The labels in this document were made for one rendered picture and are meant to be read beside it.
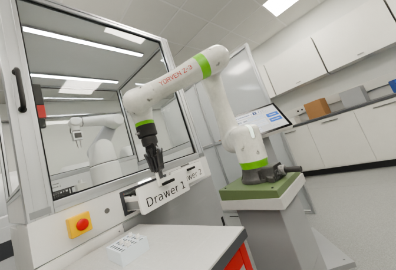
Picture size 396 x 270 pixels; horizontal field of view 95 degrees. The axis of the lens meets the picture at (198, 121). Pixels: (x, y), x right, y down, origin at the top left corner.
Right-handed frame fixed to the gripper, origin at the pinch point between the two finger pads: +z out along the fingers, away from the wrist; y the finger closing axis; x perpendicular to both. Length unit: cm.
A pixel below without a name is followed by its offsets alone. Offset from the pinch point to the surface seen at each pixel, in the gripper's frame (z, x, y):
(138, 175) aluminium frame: -4.0, 0.3, -18.2
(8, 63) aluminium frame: -64, -42, -19
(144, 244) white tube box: 14.9, -22.6, 15.2
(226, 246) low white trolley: 17.0, -16.1, 41.4
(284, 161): 35, 166, 1
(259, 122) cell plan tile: -13, 98, 16
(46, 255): 11.1, -40.2, -18.3
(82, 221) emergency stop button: 4.8, -29.9, -11.0
